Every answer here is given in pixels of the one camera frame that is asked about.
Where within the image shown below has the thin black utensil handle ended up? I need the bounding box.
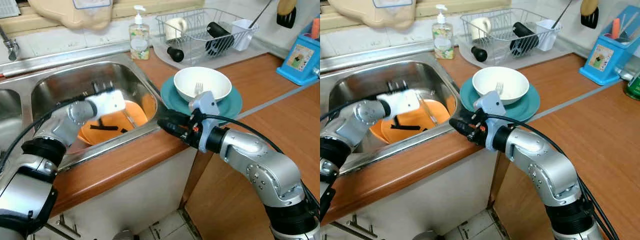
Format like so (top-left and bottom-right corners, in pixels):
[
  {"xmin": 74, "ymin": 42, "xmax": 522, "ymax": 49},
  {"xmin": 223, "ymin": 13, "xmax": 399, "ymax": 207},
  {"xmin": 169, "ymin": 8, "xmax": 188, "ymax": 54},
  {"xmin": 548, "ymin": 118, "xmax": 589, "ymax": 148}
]
[
  {"xmin": 248, "ymin": 0, "xmax": 273, "ymax": 28},
  {"xmin": 552, "ymin": 0, "xmax": 576, "ymax": 28}
]

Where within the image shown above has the black spatula wooden handle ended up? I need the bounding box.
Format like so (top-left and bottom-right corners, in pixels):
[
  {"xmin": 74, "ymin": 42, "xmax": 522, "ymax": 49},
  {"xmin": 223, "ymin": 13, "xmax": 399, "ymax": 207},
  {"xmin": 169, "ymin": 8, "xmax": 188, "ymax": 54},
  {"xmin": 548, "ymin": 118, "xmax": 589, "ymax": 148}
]
[
  {"xmin": 276, "ymin": 0, "xmax": 298, "ymax": 29},
  {"xmin": 580, "ymin": 0, "xmax": 600, "ymax": 29}
]

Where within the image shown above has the white wire dish rack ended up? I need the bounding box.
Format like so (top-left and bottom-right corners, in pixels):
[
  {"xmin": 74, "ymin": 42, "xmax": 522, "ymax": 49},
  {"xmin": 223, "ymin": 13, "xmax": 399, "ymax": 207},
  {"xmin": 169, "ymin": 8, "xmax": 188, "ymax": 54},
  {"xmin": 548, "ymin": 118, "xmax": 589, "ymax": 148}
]
[
  {"xmin": 460, "ymin": 7, "xmax": 562, "ymax": 58},
  {"xmin": 155, "ymin": 7, "xmax": 260, "ymax": 60}
]

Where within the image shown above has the orange plate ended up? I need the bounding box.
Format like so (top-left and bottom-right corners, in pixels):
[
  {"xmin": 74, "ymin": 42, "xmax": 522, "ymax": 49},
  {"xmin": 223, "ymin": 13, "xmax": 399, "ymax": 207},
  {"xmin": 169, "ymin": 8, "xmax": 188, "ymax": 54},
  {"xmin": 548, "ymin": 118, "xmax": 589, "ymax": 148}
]
[
  {"xmin": 77, "ymin": 99, "xmax": 150, "ymax": 147},
  {"xmin": 369, "ymin": 99, "xmax": 451, "ymax": 145}
]

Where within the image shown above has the black tumbler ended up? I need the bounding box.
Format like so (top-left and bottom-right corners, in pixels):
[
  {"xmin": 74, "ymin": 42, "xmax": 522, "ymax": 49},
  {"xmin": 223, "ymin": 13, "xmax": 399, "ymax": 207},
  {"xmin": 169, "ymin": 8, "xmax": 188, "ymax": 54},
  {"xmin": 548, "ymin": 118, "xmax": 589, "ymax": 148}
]
[
  {"xmin": 206, "ymin": 21, "xmax": 236, "ymax": 56},
  {"xmin": 509, "ymin": 21, "xmax": 540, "ymax": 56}
]

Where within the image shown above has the brown wooden cabinet door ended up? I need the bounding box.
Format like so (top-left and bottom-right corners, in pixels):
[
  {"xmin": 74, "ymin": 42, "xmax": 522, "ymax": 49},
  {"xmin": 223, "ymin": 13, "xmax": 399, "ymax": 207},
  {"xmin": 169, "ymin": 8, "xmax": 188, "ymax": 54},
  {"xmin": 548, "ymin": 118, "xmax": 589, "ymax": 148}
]
[
  {"xmin": 180, "ymin": 150, "xmax": 273, "ymax": 240},
  {"xmin": 492, "ymin": 150, "xmax": 558, "ymax": 240}
]

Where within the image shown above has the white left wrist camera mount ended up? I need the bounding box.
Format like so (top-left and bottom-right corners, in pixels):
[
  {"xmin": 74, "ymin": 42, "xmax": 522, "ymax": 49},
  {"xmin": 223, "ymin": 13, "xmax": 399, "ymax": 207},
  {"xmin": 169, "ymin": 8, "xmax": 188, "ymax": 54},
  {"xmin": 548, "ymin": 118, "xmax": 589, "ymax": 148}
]
[
  {"xmin": 382, "ymin": 90, "xmax": 421, "ymax": 119},
  {"xmin": 86, "ymin": 90, "xmax": 127, "ymax": 119}
]

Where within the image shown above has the white plastic cutlery cup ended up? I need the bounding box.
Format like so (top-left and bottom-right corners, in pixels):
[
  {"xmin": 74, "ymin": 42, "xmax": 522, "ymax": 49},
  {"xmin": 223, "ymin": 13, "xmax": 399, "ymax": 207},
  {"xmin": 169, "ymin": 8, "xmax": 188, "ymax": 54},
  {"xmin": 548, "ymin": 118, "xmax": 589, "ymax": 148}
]
[
  {"xmin": 231, "ymin": 19, "xmax": 257, "ymax": 52},
  {"xmin": 536, "ymin": 19, "xmax": 561, "ymax": 52}
]

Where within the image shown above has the beige plastic board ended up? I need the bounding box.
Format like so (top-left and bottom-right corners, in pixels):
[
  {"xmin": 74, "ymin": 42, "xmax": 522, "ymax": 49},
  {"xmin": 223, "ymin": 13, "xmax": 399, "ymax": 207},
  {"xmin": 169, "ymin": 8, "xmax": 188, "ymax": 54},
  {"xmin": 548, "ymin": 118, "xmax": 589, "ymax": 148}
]
[
  {"xmin": 327, "ymin": 0, "xmax": 416, "ymax": 30},
  {"xmin": 27, "ymin": 0, "xmax": 113, "ymax": 31}
]

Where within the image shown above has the chrome faucet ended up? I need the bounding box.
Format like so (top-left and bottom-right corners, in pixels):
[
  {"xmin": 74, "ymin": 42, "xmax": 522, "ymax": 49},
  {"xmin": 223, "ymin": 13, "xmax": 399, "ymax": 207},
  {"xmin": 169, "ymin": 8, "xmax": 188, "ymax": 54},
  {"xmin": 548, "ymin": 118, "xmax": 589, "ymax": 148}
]
[{"xmin": 0, "ymin": 25, "xmax": 20, "ymax": 62}]

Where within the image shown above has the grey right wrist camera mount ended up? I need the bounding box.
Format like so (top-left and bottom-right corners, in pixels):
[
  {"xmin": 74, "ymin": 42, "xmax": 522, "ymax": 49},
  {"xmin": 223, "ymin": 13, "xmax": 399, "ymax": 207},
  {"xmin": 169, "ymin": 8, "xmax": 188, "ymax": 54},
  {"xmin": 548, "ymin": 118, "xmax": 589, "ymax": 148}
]
[
  {"xmin": 473, "ymin": 91, "xmax": 506, "ymax": 152},
  {"xmin": 189, "ymin": 91, "xmax": 221, "ymax": 153}
]

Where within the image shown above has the white bowl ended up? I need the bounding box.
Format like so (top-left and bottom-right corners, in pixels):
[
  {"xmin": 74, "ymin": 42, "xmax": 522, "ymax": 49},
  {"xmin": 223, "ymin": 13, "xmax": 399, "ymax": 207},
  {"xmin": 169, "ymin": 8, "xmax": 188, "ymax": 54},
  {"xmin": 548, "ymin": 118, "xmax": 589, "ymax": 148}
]
[
  {"xmin": 173, "ymin": 66, "xmax": 233, "ymax": 103},
  {"xmin": 472, "ymin": 66, "xmax": 530, "ymax": 105}
]

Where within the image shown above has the teal plate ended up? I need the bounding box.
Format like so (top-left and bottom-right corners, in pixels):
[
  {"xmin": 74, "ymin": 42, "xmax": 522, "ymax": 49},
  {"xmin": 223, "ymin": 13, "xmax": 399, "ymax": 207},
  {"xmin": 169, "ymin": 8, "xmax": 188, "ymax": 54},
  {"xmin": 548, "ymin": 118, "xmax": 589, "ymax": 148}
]
[
  {"xmin": 459, "ymin": 75, "xmax": 542, "ymax": 122},
  {"xmin": 160, "ymin": 75, "xmax": 244, "ymax": 121}
]

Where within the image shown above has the metal countertop joint strip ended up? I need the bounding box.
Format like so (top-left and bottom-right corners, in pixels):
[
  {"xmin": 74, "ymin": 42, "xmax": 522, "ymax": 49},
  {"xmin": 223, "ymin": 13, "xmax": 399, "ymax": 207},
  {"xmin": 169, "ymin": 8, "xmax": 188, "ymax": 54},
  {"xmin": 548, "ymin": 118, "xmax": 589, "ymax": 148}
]
[
  {"xmin": 532, "ymin": 79, "xmax": 622, "ymax": 122},
  {"xmin": 235, "ymin": 80, "xmax": 321, "ymax": 121}
]

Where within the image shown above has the grey ribbed rack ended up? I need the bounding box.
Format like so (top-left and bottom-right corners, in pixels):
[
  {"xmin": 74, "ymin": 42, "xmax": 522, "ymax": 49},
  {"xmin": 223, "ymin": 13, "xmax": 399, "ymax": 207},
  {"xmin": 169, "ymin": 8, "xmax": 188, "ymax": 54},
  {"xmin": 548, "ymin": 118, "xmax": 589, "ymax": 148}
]
[{"xmin": 0, "ymin": 0, "xmax": 21, "ymax": 19}]

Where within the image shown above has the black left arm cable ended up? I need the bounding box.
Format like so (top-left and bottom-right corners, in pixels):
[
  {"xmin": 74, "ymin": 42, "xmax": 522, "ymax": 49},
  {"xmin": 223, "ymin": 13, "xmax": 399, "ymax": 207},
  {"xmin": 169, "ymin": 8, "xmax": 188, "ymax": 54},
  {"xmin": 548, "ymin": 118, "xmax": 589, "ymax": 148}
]
[
  {"xmin": 320, "ymin": 81, "xmax": 410, "ymax": 125},
  {"xmin": 0, "ymin": 82, "xmax": 116, "ymax": 173}
]

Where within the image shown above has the blue plastic utensil holder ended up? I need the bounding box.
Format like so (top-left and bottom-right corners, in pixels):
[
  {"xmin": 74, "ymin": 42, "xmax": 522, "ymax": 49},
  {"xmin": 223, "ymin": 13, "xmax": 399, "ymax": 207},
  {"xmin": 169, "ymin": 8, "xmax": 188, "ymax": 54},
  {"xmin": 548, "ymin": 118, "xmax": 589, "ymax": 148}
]
[
  {"xmin": 579, "ymin": 5, "xmax": 640, "ymax": 86},
  {"xmin": 276, "ymin": 20, "xmax": 321, "ymax": 86}
]

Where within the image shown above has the clear soap pump bottle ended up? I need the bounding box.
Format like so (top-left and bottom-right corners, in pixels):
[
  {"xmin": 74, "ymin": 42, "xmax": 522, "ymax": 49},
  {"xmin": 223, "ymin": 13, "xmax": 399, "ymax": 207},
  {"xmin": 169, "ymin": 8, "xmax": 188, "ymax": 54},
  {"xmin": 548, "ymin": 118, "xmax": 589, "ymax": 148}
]
[
  {"xmin": 129, "ymin": 5, "xmax": 151, "ymax": 61},
  {"xmin": 432, "ymin": 4, "xmax": 455, "ymax": 61}
]

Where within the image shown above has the grey plastic drain tray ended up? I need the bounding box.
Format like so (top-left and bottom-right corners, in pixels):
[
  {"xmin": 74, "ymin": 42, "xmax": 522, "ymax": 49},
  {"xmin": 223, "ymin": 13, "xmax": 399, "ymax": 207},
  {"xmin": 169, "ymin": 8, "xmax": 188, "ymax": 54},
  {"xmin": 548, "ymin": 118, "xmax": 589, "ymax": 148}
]
[
  {"xmin": 151, "ymin": 42, "xmax": 273, "ymax": 70},
  {"xmin": 457, "ymin": 42, "xmax": 576, "ymax": 68}
]

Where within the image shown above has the green can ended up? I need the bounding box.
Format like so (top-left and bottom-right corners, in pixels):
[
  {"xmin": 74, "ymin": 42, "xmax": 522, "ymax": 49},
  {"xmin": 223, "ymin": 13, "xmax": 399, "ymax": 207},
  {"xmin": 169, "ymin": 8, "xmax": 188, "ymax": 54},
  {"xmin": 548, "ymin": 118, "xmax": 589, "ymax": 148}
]
[{"xmin": 625, "ymin": 70, "xmax": 640, "ymax": 101}]

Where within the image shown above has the stainless steel sink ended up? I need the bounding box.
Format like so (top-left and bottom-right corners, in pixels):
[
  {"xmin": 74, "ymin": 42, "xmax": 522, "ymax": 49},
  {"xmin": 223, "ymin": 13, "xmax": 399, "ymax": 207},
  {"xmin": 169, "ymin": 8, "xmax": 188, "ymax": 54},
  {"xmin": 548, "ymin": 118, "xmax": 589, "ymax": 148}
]
[
  {"xmin": 320, "ymin": 55, "xmax": 463, "ymax": 171},
  {"xmin": 0, "ymin": 55, "xmax": 168, "ymax": 173}
]

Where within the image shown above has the cream mug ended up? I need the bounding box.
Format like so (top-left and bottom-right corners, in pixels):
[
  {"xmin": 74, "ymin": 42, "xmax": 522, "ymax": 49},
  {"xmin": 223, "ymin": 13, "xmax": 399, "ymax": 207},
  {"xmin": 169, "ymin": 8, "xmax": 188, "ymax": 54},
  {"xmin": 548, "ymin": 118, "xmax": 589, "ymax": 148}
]
[
  {"xmin": 470, "ymin": 17, "xmax": 493, "ymax": 42},
  {"xmin": 165, "ymin": 17, "xmax": 188, "ymax": 42}
]

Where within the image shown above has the yellow window ledge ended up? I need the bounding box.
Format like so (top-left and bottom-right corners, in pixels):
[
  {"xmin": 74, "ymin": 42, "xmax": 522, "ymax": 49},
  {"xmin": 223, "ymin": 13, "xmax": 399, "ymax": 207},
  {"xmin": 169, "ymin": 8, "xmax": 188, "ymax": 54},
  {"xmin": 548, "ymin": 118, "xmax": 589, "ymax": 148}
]
[
  {"xmin": 0, "ymin": 0, "xmax": 206, "ymax": 38},
  {"xmin": 320, "ymin": 0, "xmax": 511, "ymax": 36}
]

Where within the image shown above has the metal cabinet handle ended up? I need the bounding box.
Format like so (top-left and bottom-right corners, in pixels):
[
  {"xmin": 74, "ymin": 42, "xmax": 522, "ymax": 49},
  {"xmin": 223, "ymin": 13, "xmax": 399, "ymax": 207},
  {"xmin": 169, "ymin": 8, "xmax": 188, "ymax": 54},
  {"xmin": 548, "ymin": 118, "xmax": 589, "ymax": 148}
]
[
  {"xmin": 345, "ymin": 214, "xmax": 379, "ymax": 239},
  {"xmin": 44, "ymin": 214, "xmax": 81, "ymax": 239}
]

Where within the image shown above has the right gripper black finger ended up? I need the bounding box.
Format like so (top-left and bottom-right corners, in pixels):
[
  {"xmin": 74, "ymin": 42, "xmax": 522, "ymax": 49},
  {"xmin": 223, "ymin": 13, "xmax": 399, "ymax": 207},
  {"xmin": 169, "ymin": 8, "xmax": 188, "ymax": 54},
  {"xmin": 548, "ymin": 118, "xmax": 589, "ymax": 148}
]
[
  {"xmin": 448, "ymin": 116, "xmax": 472, "ymax": 130},
  {"xmin": 157, "ymin": 115, "xmax": 182, "ymax": 130},
  {"xmin": 164, "ymin": 126, "xmax": 187, "ymax": 145},
  {"xmin": 454, "ymin": 126, "xmax": 477, "ymax": 145}
]

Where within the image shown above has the white cabinet front panel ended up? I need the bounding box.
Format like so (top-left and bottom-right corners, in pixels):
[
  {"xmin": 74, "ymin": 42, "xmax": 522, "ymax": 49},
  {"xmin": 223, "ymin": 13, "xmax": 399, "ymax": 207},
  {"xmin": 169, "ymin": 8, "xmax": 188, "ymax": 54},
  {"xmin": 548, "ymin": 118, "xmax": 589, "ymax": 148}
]
[
  {"xmin": 45, "ymin": 147, "xmax": 198, "ymax": 240},
  {"xmin": 345, "ymin": 145, "xmax": 501, "ymax": 240}
]

